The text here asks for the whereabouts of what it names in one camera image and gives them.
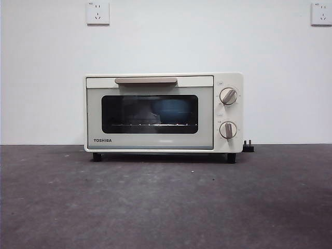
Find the white wall socket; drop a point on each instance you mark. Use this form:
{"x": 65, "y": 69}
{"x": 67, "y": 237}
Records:
{"x": 98, "y": 14}
{"x": 322, "y": 14}

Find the blue ribbed bowl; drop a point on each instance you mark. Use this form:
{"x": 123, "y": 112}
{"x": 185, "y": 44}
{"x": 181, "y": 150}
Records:
{"x": 171, "y": 111}

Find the cream Toshiba toaster oven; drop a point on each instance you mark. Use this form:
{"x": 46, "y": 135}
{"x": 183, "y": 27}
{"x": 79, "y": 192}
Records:
{"x": 233, "y": 145}

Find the black power plug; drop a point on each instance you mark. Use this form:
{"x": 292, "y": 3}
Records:
{"x": 248, "y": 147}

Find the cream oven knob beige grip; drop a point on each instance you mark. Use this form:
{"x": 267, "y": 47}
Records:
{"x": 228, "y": 96}
{"x": 228, "y": 130}

